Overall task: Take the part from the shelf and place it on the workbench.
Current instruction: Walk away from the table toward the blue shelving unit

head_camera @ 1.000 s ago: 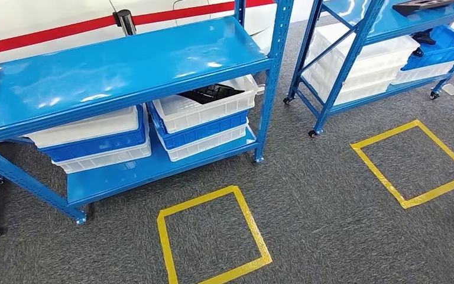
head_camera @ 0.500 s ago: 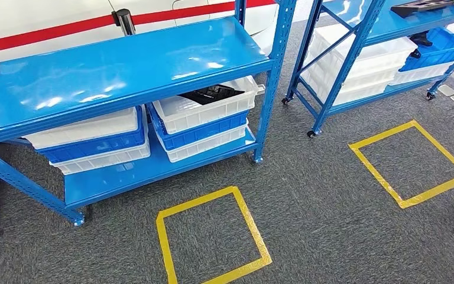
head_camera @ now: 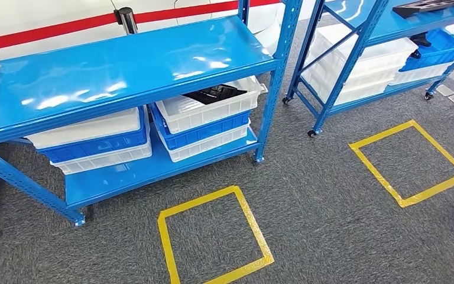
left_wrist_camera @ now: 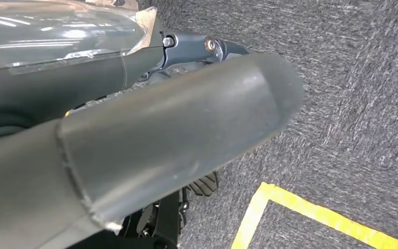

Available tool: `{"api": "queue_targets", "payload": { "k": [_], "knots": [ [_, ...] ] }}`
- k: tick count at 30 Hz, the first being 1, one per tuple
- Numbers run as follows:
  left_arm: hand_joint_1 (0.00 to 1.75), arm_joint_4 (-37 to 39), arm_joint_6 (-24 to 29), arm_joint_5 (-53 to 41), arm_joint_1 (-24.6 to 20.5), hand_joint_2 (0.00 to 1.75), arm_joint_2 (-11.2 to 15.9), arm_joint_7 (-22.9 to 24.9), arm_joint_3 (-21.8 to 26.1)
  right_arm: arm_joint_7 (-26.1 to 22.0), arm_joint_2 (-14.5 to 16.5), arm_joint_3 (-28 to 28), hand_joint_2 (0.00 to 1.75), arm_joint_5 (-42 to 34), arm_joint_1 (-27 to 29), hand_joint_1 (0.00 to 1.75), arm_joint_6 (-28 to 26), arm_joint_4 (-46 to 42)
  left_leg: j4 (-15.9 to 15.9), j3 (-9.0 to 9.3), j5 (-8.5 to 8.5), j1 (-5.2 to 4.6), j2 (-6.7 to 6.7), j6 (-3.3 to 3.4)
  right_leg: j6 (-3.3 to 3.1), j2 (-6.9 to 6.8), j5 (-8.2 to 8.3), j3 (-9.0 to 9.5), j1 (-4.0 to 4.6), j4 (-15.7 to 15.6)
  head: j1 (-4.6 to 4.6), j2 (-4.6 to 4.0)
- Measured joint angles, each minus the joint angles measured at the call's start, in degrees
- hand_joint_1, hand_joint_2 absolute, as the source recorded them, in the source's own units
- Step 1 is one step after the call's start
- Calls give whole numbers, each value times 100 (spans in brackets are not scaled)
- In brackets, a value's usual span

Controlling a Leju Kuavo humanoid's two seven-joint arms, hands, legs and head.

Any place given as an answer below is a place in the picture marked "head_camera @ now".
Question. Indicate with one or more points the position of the blue metal shelf rack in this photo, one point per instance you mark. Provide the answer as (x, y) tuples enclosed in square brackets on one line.
[(113, 66), (387, 27)]

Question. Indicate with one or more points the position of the small black plastic part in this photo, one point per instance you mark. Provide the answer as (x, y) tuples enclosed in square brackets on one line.
[(421, 41)]

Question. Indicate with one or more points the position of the blue plastic storage bin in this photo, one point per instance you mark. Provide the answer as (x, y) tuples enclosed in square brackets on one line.
[(203, 133), (438, 57), (94, 147)]

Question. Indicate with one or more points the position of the yellow floor tape square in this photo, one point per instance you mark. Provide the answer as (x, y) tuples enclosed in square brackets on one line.
[(372, 164), (164, 243)]

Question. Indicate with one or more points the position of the red barrier belt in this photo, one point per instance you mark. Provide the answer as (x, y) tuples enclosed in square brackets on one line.
[(35, 35), (191, 8)]

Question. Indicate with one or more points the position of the white car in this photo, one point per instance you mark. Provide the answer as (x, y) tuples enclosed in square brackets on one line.
[(54, 9)]

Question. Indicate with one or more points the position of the black chrome barrier post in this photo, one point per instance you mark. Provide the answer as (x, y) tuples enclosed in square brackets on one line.
[(127, 19)]

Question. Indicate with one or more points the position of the black plastic plate frame part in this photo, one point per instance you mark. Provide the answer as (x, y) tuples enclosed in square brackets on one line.
[(426, 7)]

